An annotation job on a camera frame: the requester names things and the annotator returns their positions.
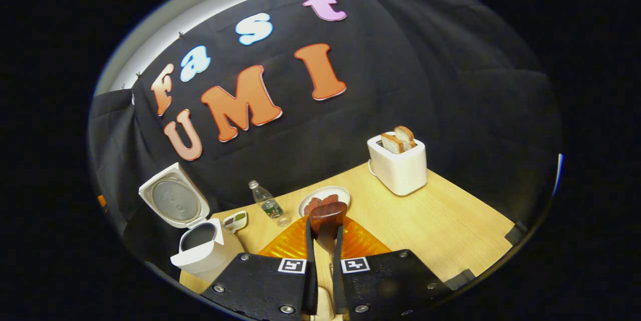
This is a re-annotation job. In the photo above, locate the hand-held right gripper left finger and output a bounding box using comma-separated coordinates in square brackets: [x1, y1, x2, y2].
[200, 215, 319, 321]

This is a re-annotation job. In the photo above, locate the toast slice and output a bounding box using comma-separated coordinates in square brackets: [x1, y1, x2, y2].
[394, 126, 416, 150]
[381, 133, 405, 154]

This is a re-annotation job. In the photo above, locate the white rice cooker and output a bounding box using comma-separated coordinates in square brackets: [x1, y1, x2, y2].
[139, 162, 246, 284]

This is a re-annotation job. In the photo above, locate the white toaster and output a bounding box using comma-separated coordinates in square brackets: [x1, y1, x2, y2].
[367, 132, 428, 196]

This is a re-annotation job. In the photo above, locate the white round plate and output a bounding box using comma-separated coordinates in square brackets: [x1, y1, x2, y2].
[298, 186, 351, 219]

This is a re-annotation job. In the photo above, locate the clear plastic water bottle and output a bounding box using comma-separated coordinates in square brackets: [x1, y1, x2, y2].
[249, 180, 291, 227]

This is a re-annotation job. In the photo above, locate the black table edge bracket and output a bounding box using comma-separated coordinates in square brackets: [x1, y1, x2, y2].
[505, 222, 528, 246]
[445, 269, 476, 291]

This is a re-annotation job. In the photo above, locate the brown wooden spoon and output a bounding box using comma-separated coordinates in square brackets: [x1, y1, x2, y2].
[309, 201, 348, 261]

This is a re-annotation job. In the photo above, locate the white divided condiment dish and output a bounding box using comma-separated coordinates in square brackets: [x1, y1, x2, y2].
[222, 210, 248, 234]

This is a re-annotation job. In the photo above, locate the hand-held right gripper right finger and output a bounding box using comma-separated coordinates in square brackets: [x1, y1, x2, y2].
[332, 216, 454, 321]

